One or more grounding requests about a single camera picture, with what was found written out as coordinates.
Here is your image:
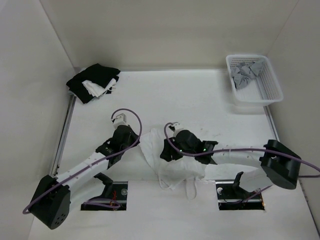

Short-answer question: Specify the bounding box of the aluminium rail left side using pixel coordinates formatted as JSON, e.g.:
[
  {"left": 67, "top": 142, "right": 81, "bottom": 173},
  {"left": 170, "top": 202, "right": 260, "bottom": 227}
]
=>
[{"left": 49, "top": 95, "right": 77, "bottom": 177}]

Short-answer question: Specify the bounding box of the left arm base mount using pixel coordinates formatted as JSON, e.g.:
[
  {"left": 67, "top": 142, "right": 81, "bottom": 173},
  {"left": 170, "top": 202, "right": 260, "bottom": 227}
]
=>
[{"left": 80, "top": 173, "right": 129, "bottom": 211}]

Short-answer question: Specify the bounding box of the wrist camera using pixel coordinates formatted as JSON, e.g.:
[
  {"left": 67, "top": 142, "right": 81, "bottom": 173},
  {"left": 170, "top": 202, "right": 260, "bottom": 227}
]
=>
[
  {"left": 169, "top": 122, "right": 184, "bottom": 133},
  {"left": 111, "top": 113, "right": 128, "bottom": 129}
]

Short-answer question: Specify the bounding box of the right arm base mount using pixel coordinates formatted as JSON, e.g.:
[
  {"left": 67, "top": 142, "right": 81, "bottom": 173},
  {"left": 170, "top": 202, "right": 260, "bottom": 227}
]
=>
[{"left": 215, "top": 171, "right": 265, "bottom": 211}]

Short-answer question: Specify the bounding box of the white folded tank top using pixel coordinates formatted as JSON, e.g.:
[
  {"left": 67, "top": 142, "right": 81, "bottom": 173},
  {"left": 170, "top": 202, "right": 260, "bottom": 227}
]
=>
[{"left": 82, "top": 78, "right": 117, "bottom": 98}]

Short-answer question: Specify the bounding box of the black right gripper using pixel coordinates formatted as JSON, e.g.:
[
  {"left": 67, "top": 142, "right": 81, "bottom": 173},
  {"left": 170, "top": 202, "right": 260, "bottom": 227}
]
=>
[{"left": 160, "top": 136, "right": 196, "bottom": 161}]

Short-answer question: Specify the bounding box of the white tank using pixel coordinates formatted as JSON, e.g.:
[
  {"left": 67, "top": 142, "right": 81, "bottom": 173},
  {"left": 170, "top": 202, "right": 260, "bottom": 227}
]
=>
[
  {"left": 139, "top": 128, "right": 207, "bottom": 201},
  {"left": 82, "top": 78, "right": 117, "bottom": 98}
]

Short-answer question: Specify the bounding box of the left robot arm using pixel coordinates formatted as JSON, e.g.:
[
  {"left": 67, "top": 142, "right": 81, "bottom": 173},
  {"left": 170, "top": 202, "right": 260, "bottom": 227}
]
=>
[{"left": 24, "top": 124, "right": 142, "bottom": 230}]

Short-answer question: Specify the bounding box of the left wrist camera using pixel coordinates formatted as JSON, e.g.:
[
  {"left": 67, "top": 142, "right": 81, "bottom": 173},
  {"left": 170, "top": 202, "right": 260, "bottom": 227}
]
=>
[{"left": 111, "top": 113, "right": 128, "bottom": 129}]

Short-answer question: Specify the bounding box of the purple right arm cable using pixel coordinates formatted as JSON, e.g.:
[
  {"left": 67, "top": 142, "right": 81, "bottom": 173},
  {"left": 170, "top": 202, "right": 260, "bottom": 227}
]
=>
[{"left": 163, "top": 121, "right": 320, "bottom": 179}]

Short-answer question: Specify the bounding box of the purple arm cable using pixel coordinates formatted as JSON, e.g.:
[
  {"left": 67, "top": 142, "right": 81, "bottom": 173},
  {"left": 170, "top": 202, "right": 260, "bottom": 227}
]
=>
[
  {"left": 22, "top": 108, "right": 144, "bottom": 216},
  {"left": 163, "top": 121, "right": 320, "bottom": 179}
]

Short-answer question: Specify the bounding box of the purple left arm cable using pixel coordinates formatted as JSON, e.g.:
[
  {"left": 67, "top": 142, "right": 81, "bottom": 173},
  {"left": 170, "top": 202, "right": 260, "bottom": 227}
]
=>
[{"left": 22, "top": 108, "right": 144, "bottom": 216}]

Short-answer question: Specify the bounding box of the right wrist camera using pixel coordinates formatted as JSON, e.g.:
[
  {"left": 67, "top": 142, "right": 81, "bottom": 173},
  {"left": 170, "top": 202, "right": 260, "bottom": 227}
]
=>
[{"left": 169, "top": 122, "right": 184, "bottom": 133}]

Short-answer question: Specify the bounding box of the white plastic laundry basket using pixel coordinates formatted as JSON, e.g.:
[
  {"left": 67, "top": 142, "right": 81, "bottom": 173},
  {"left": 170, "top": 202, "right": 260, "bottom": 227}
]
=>
[{"left": 225, "top": 54, "right": 284, "bottom": 107}]

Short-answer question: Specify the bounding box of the grey crumpled tank top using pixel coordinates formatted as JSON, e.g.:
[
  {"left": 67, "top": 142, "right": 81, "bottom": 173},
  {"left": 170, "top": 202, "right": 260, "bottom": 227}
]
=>
[{"left": 230, "top": 59, "right": 265, "bottom": 90}]

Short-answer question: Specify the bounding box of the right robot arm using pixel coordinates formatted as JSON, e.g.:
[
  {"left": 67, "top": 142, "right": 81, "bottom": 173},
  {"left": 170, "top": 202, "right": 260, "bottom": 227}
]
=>
[{"left": 160, "top": 128, "right": 301, "bottom": 198}]

